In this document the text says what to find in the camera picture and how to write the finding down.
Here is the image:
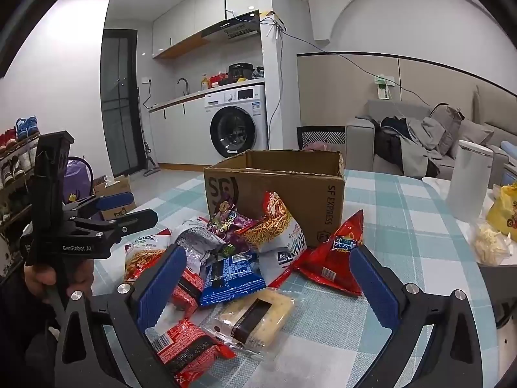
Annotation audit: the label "orange noodle snack packet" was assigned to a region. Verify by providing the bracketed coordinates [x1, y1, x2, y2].
[234, 191, 308, 269]

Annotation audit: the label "black patterned basket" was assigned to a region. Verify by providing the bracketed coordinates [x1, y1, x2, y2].
[297, 126, 347, 151]

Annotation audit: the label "white kitchen base cabinet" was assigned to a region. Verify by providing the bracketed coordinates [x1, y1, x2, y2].
[147, 89, 213, 167]

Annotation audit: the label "red triangular snack packet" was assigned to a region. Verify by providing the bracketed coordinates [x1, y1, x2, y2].
[295, 209, 364, 296]

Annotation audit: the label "brown cardboard box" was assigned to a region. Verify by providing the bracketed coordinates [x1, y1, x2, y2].
[203, 149, 346, 249]

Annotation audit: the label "purple bag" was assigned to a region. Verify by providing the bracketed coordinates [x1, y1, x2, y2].
[65, 156, 95, 205]

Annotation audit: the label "person's left hand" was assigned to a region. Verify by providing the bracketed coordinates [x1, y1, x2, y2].
[23, 258, 94, 302]

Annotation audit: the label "clear bag of white chips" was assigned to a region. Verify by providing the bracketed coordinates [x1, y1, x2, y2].
[469, 218, 512, 266]

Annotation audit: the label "blue shoes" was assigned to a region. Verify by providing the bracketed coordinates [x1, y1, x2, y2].
[15, 116, 40, 140]

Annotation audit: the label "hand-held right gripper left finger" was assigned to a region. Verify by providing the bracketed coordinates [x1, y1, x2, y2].
[57, 244, 188, 388]

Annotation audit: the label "black range hood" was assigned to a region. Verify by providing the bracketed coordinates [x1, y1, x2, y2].
[202, 10, 261, 42]

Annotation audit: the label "white wall cabinets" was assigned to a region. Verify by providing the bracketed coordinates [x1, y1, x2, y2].
[151, 0, 259, 59]

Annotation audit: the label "yellow plastic bag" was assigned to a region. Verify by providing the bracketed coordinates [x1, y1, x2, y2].
[487, 183, 517, 244]

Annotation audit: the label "silver snack packet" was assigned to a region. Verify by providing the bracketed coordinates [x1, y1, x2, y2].
[170, 218, 227, 279]

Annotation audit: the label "stick vacuum cleaner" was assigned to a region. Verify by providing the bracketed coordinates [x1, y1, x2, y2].
[137, 87, 160, 176]

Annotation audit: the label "grey sofa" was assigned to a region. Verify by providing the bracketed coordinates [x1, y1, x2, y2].
[345, 85, 517, 180]

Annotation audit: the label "small dark green packet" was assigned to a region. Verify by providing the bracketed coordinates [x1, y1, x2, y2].
[210, 244, 237, 261]

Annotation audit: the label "purple snack packet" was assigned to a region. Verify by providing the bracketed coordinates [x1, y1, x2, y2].
[207, 194, 259, 251]

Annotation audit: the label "black wall cable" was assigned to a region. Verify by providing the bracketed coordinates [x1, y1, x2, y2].
[258, 16, 405, 85]

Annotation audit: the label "white washing machine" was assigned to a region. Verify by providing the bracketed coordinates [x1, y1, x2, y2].
[204, 85, 269, 159]

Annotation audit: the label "blue snack packet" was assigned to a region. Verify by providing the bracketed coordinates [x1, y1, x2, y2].
[200, 251, 267, 308]

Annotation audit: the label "shoe rack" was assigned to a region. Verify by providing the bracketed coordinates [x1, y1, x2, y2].
[0, 127, 45, 247]

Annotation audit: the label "white red noodle packet left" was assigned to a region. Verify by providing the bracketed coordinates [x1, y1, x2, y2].
[123, 228, 174, 284]

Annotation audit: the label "white router with wires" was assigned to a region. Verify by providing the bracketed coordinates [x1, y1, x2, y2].
[260, 9, 288, 31]

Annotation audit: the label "black rice cooker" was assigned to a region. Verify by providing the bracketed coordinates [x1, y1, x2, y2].
[227, 62, 254, 82]

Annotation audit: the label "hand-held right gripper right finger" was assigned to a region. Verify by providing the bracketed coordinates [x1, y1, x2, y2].
[350, 244, 486, 388]

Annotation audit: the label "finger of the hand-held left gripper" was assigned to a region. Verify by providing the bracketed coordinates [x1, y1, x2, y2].
[64, 191, 136, 220]
[74, 209, 159, 248]

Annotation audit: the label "pile of dark clothes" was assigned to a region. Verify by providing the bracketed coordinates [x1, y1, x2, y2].
[374, 116, 445, 178]

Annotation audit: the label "black glass door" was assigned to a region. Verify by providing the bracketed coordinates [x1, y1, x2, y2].
[101, 28, 147, 175]

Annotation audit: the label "clear packet of yellow cake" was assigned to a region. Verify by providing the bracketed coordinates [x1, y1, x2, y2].
[202, 287, 301, 358]

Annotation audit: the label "small cardboard box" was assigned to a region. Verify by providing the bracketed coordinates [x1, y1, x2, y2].
[94, 175, 138, 221]

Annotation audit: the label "pink plastic bag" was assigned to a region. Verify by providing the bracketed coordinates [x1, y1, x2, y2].
[307, 141, 341, 153]

